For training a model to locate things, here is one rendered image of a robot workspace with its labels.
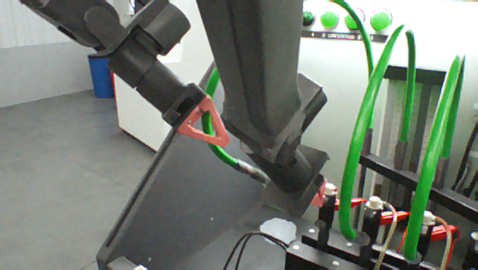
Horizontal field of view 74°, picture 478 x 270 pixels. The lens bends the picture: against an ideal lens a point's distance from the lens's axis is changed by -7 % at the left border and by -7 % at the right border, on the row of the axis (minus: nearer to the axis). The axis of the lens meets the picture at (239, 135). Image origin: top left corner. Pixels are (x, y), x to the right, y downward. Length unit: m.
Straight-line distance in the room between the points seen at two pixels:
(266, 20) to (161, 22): 0.34
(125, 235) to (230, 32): 0.56
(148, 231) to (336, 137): 0.50
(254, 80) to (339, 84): 0.64
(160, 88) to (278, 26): 0.31
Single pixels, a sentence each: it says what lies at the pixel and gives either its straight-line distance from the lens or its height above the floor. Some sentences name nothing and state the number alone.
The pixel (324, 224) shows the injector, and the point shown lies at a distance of 0.62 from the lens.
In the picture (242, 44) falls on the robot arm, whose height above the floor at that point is 1.37.
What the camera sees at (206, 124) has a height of 1.23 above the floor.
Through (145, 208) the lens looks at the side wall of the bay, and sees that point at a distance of 0.71.
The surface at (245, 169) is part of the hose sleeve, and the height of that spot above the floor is 1.14.
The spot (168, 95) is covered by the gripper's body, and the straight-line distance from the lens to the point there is 0.49.
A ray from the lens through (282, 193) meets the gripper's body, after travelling 0.51.
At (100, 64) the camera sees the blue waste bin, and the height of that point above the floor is 0.62.
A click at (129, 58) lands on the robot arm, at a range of 0.49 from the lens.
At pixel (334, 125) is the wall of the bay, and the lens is 0.88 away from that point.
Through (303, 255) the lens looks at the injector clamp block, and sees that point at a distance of 0.65.
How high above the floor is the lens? 1.38
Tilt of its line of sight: 19 degrees down
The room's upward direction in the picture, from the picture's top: straight up
